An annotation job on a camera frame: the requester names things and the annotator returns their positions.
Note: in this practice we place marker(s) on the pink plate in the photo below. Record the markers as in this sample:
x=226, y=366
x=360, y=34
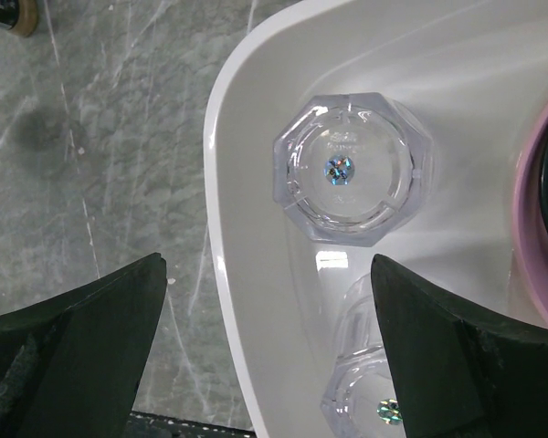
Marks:
x=529, y=236

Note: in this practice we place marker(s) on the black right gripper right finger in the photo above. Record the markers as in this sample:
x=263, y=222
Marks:
x=458, y=368

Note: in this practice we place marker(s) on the clear faceted glass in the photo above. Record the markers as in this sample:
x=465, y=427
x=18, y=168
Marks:
x=359, y=399

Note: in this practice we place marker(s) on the yellow label sauce bottle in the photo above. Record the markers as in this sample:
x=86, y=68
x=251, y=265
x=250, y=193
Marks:
x=19, y=17

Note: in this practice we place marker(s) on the white plastic tray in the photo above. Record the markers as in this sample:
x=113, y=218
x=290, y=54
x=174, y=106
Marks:
x=475, y=73

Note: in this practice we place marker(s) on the clear drinking glass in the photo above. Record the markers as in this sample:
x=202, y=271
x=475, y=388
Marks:
x=351, y=168

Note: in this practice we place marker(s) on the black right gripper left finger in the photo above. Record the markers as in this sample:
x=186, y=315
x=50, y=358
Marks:
x=71, y=365

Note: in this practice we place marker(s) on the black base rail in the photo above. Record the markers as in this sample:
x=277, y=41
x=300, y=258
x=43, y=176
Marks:
x=149, y=425

